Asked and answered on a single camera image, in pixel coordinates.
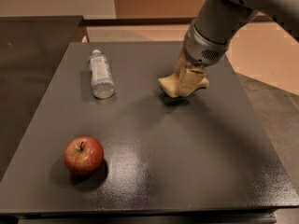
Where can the red apple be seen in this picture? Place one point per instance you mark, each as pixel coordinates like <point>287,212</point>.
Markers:
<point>83,156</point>

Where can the yellow wavy sponge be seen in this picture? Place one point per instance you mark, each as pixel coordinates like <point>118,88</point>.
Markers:
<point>169,85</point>

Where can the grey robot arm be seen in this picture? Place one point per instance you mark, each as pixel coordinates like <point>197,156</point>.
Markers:
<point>210,34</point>

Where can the dark wooden rail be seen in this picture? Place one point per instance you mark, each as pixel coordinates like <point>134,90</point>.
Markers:
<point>137,22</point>

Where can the dark side table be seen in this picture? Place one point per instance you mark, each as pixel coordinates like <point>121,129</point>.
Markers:
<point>31,48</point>

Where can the clear blue plastic bottle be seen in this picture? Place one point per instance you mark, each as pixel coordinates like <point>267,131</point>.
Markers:
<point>101,77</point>

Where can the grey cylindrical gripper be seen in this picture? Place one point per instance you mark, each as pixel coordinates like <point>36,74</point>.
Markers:
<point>202,48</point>

